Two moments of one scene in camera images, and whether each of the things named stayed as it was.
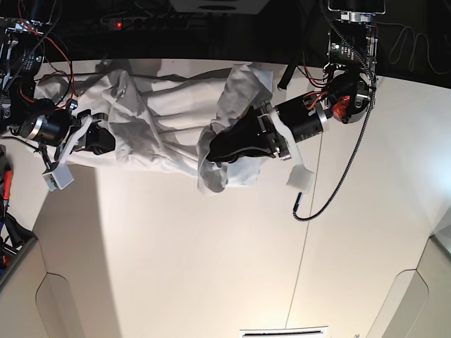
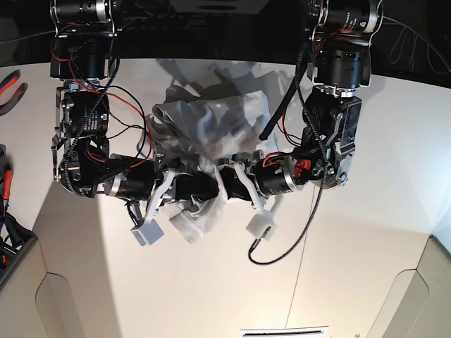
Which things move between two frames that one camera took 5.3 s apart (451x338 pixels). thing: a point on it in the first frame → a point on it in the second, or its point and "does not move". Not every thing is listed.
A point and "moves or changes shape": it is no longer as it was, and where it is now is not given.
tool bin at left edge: (15, 239) does not move
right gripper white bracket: (298, 120) → (235, 186)
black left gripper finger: (99, 139) → (201, 186)
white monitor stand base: (218, 7) does not move
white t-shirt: (162, 124) moves or changes shape
